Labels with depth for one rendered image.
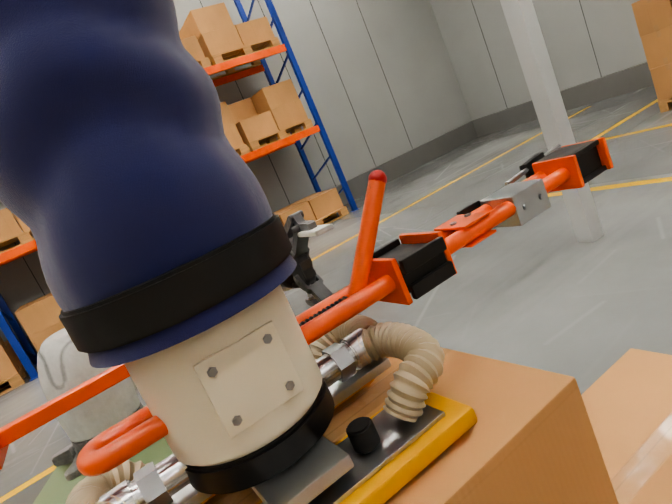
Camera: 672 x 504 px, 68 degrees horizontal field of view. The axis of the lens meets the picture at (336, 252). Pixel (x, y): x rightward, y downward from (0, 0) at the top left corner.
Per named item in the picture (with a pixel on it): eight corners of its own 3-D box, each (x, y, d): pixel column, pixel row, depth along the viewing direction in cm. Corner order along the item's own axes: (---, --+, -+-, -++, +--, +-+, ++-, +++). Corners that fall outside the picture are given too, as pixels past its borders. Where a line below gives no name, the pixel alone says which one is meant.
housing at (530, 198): (523, 226, 69) (513, 196, 68) (486, 229, 75) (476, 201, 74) (554, 206, 72) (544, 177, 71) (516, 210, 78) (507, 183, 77)
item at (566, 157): (582, 187, 73) (572, 155, 72) (540, 193, 80) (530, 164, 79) (614, 167, 77) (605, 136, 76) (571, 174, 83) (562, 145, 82)
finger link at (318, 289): (292, 274, 88) (293, 279, 89) (331, 317, 82) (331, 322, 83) (311, 264, 89) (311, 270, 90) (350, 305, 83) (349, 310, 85)
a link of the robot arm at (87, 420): (52, 452, 104) (1, 359, 99) (97, 406, 121) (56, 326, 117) (122, 429, 102) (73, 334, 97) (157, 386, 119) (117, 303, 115)
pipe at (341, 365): (130, 646, 36) (92, 586, 35) (106, 499, 58) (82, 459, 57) (454, 386, 51) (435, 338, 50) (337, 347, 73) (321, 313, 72)
